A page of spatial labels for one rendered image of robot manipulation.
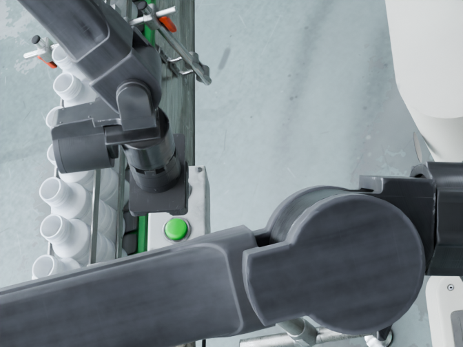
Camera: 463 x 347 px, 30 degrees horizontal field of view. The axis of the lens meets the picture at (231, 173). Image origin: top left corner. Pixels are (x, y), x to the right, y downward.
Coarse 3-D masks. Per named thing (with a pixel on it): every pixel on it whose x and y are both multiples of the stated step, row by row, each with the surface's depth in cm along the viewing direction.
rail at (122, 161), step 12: (108, 0) 142; (120, 156) 135; (120, 168) 134; (96, 180) 126; (120, 180) 133; (96, 192) 126; (120, 192) 132; (96, 204) 125; (120, 204) 131; (96, 216) 124; (120, 216) 130; (96, 228) 123; (120, 228) 130; (96, 240) 123; (120, 240) 129; (48, 252) 124; (120, 252) 128
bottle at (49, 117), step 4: (56, 108) 128; (52, 112) 129; (48, 116) 128; (52, 116) 129; (48, 120) 128; (48, 124) 128; (116, 160) 137; (116, 164) 137; (112, 168) 137; (116, 168) 137
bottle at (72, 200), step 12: (48, 180) 123; (60, 180) 123; (48, 192) 124; (60, 192) 121; (72, 192) 124; (84, 192) 125; (60, 204) 123; (72, 204) 124; (84, 204) 124; (72, 216) 124; (84, 216) 125; (108, 216) 130; (108, 228) 130
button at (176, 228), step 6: (168, 222) 116; (174, 222) 116; (180, 222) 116; (168, 228) 116; (174, 228) 116; (180, 228) 116; (186, 228) 116; (168, 234) 116; (174, 234) 115; (180, 234) 115
